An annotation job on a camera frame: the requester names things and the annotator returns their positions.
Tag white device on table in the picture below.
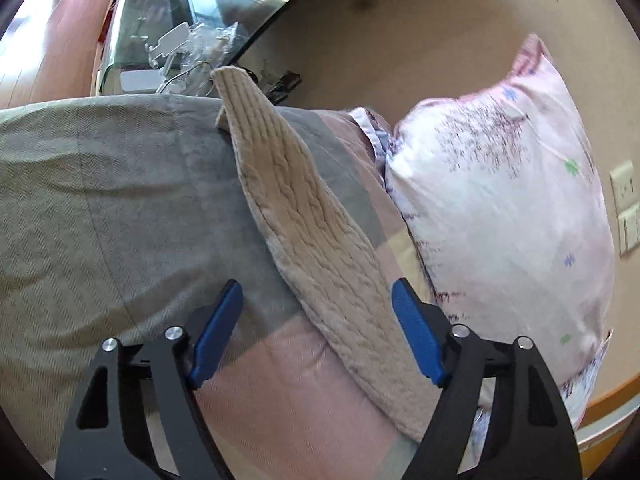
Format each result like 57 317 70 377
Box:
145 22 191 68

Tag black clip object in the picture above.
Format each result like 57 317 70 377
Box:
264 70 302 105

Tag wooden headboard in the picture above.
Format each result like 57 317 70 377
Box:
576 374 639 479

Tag pink floral pillow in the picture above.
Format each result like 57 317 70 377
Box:
385 35 615 424

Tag grey pink checked bedsheet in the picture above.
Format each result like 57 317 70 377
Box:
1 96 418 479

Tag glass bedside table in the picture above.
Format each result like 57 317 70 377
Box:
96 0 294 96

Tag wall switch and socket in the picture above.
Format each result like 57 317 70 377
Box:
610 160 640 255

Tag clear plastic bag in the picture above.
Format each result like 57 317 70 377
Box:
171 22 242 96

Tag beige cable-knit sweater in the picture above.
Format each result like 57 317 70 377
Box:
214 67 437 441

